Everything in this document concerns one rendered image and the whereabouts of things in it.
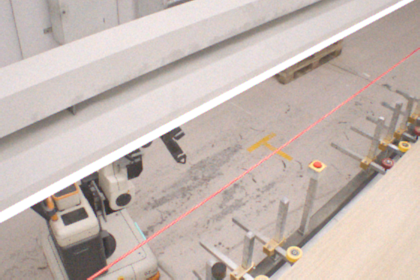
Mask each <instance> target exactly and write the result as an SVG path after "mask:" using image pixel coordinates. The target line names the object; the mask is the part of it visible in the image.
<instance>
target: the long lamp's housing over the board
mask: <svg viewBox="0 0 420 280"><path fill-rule="evenodd" d="M402 1H403V0H321V1H317V2H315V3H313V4H309V5H308V6H305V7H303V8H299V9H298V10H296V11H292V12H290V13H289V14H285V15H283V16H281V17H277V18H275V19H273V20H270V21H269V22H265V23H263V24H261V25H259V26H255V27H254V28H252V29H249V30H246V31H244V32H242V33H240V34H237V35H233V36H232V37H230V38H227V39H225V40H222V41H219V42H218V43H216V44H213V45H210V46H208V47H206V48H204V49H201V50H200V51H196V52H194V53H191V54H189V55H188V56H185V57H182V58H180V59H177V60H175V61H174V62H170V63H168V64H165V65H164V66H161V67H159V68H157V69H155V70H151V71H149V72H147V73H145V74H143V75H141V76H139V77H134V78H133V79H132V80H128V81H127V82H125V83H121V84H119V85H117V86H115V87H112V88H111V89H108V90H106V91H103V92H101V93H99V94H97V95H95V96H93V97H90V98H88V99H85V100H84V101H81V102H79V103H76V104H75V110H76V115H74V114H71V112H70V111H68V110H67V109H63V110H60V111H58V112H57V113H55V114H52V115H50V116H47V117H46V118H43V119H42V120H38V121H36V122H34V123H33V124H30V125H27V126H25V127H24V128H21V129H19V130H16V131H14V132H13V133H11V134H7V135H5V136H4V137H2V138H0V212H3V211H5V210H6V209H9V208H11V207H12V206H14V205H16V204H17V203H20V202H22V201H23V200H25V199H27V198H28V197H31V196H33V195H34V194H37V193H38V192H40V191H42V190H44V189H46V188H48V187H49V186H51V185H54V184H55V183H57V182H60V181H61V180H62V179H64V178H67V177H69V176H70V175H72V174H73V173H76V172H77V171H79V170H82V169H84V168H85V167H87V166H89V165H90V164H93V163H95V162H96V161H98V160H101V159H102V158H104V157H106V156H108V155H110V154H112V153H113V152H115V151H117V150H118V149H122V147H124V146H126V145H128V144H131V143H133V142H134V141H135V140H138V139H139V138H142V137H144V136H145V135H147V134H149V133H150V132H153V131H156V130H157V129H159V128H160V127H162V126H163V125H167V124H168V123H170V122H172V121H174V120H175V119H178V118H180V117H181V116H183V115H185V114H187V113H189V112H191V111H193V110H195V109H196V108H198V107H200V106H202V105H204V104H207V103H208V102H210V101H212V100H214V99H216V98H218V97H220V96H221V95H223V94H225V93H227V92H229V91H231V90H233V89H234V88H236V87H239V86H240V85H242V84H244V83H246V82H247V81H251V80H252V79H253V78H255V77H257V76H260V75H262V74H263V73H265V72H266V71H268V70H271V69H273V68H275V67H276V66H278V65H281V64H283V63H284V62H286V61H288V60H290V59H292V58H294V57H295V56H299V55H300V54H302V53H303V52H304V51H308V50H309V49H311V48H313V47H315V46H317V45H319V44H321V43H323V42H325V41H327V40H328V39H329V38H330V39H331V38H333V37H334V36H335V35H339V34H340V33H341V32H345V31H346V30H347V29H350V28H352V27H353V26H355V25H358V24H359V23H361V22H364V21H365V20H367V19H368V18H369V19H370V18H371V17H373V16H375V15H377V14H378V13H381V12H383V11H384V10H386V9H388V8H391V7H392V6H394V5H396V4H397V3H399V2H402Z"/></svg>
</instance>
